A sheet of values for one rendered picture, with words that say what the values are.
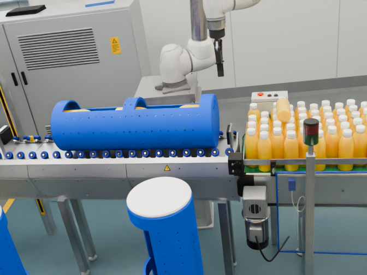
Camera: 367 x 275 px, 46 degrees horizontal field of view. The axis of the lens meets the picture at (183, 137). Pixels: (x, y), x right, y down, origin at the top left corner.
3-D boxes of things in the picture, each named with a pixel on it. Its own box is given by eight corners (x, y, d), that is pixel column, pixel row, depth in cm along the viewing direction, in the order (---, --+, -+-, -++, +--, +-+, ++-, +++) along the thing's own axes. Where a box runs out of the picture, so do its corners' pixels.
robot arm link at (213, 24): (226, 13, 202) (227, 25, 205) (207, 15, 204) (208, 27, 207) (224, 18, 194) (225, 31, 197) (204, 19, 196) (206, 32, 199)
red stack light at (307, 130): (302, 127, 182) (302, 119, 180) (318, 127, 181) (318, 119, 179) (303, 135, 177) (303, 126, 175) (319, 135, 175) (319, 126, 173)
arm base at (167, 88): (154, 85, 286) (152, 77, 283) (187, 79, 288) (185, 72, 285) (156, 95, 270) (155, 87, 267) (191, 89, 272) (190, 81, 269)
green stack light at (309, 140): (302, 138, 184) (302, 128, 182) (318, 138, 183) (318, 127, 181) (303, 145, 179) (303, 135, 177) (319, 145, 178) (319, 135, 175)
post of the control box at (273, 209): (271, 239, 297) (266, 109, 250) (277, 240, 296) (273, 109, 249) (271, 244, 294) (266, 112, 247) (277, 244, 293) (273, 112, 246)
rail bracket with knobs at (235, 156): (230, 167, 219) (229, 150, 215) (244, 167, 218) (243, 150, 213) (229, 178, 211) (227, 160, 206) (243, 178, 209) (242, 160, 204)
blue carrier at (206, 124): (78, 132, 263) (65, 91, 248) (221, 129, 244) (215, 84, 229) (60, 161, 240) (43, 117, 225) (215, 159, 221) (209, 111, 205)
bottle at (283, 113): (294, 115, 209) (291, 100, 225) (284, 106, 208) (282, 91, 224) (283, 125, 213) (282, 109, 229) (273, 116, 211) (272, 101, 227)
